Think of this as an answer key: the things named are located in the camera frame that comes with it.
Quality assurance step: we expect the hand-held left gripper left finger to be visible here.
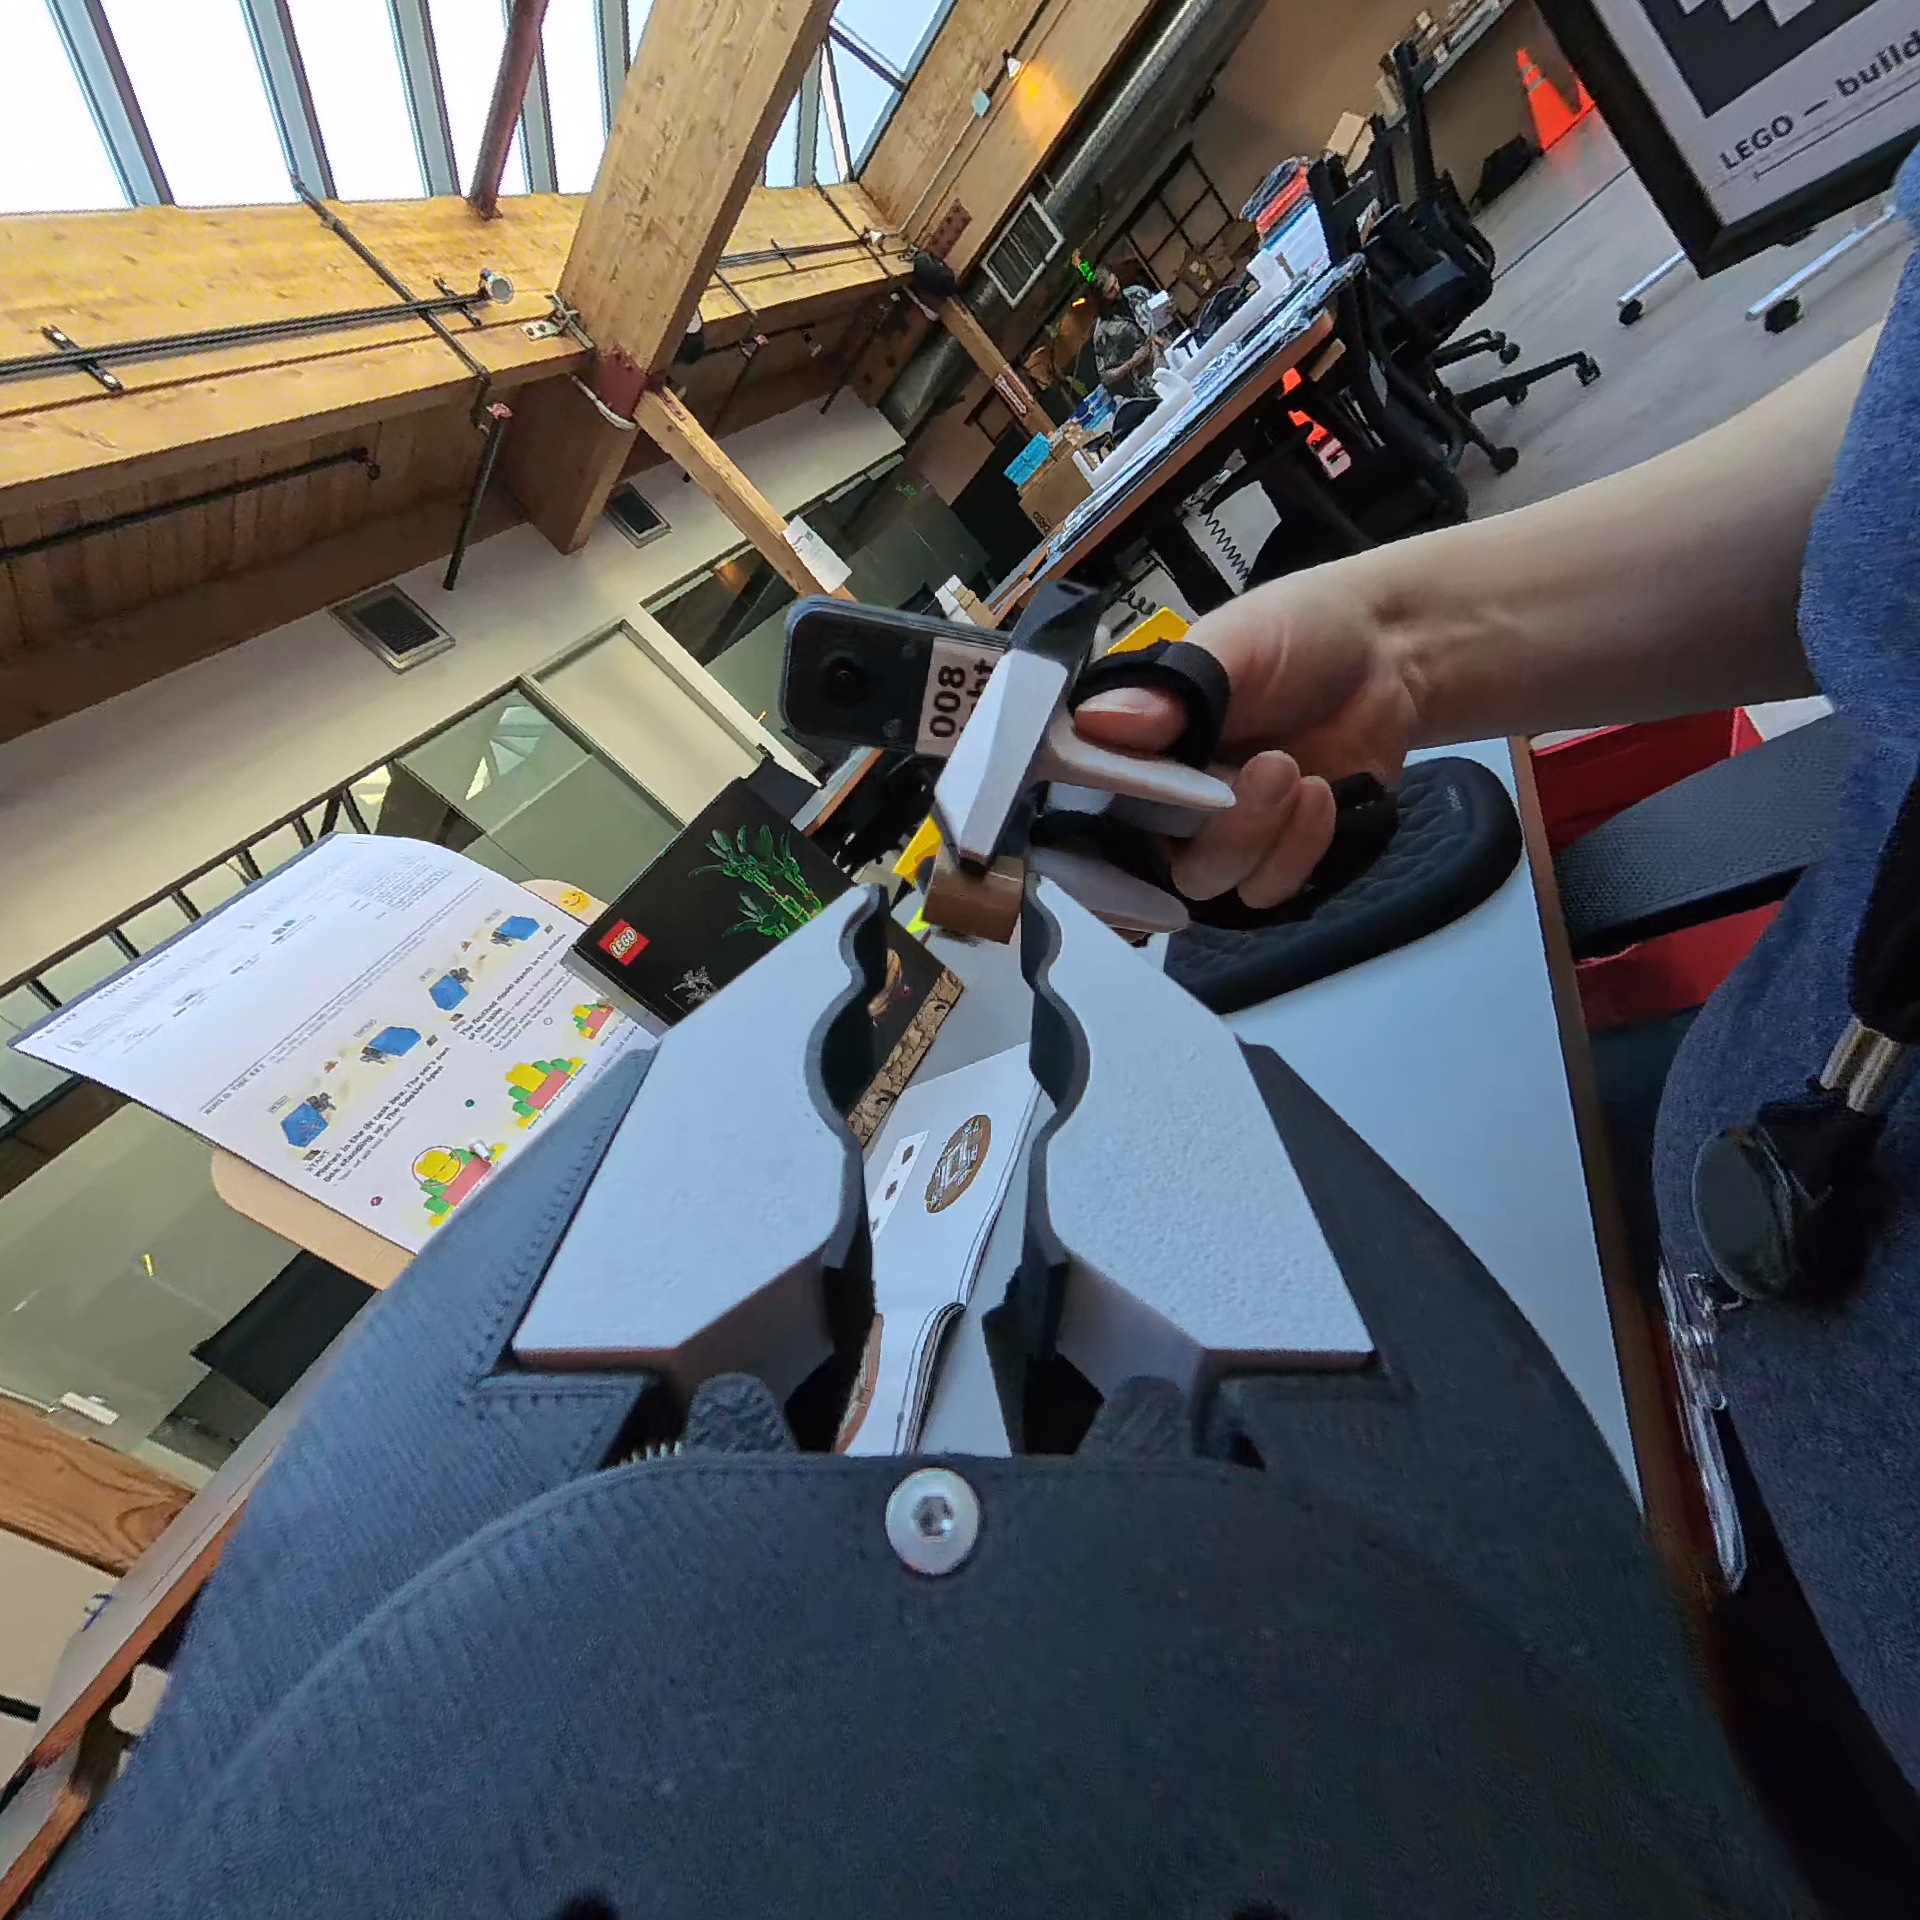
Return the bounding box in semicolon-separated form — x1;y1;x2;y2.
510;884;889;1403

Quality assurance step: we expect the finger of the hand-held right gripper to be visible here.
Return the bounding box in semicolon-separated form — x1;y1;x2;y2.
929;648;1075;876

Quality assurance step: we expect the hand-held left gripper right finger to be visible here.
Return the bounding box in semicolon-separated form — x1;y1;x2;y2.
989;881;1378;1433

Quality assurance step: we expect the brown lego piece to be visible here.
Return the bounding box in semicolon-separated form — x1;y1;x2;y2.
922;851;1032;948

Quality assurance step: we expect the person's right forearm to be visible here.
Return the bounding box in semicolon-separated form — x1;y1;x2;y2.
1402;314;1895;752

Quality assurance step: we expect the lego instruction booklet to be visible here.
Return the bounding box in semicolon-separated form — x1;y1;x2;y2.
840;1049;1060;1460

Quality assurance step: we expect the black lego set box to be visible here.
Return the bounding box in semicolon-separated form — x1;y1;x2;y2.
566;775;966;1150

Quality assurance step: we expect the person's right hand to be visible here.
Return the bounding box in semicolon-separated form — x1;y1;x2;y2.
1071;569;1428;913

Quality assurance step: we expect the yellow plastic bin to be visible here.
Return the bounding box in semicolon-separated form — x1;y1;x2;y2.
892;603;1198;909

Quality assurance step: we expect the long wooden edged work table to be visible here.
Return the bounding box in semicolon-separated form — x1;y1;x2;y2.
959;253;1374;623

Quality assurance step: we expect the white ceiling air vent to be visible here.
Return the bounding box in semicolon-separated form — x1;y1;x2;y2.
978;198;1069;306

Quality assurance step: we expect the black wrist rest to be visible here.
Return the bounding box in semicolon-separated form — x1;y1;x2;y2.
1162;754;1523;1017

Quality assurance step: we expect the wooden sheet stand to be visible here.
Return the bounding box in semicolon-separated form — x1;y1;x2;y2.
210;876;609;1291

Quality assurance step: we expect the printed instruction sheet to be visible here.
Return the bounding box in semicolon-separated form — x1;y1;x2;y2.
11;832;662;1253

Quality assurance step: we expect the black office chair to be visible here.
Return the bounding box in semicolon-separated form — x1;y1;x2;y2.
1355;185;1603;479

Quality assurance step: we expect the red plastic bin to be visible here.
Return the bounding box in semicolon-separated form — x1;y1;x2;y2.
1526;703;1764;1033

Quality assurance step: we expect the black office chair armrest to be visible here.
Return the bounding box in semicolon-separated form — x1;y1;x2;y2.
1551;716;1870;962

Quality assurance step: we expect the orange traffic cone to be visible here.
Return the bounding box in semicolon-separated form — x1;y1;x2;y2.
1511;44;1596;152

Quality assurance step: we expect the rolling whiteboard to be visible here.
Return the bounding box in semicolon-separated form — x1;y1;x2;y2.
1615;202;1908;335

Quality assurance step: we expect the black framed marker sign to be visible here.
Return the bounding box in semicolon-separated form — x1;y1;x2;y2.
1529;0;1920;279

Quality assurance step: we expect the grey ventilation duct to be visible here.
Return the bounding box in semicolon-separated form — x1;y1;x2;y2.
875;142;1187;437

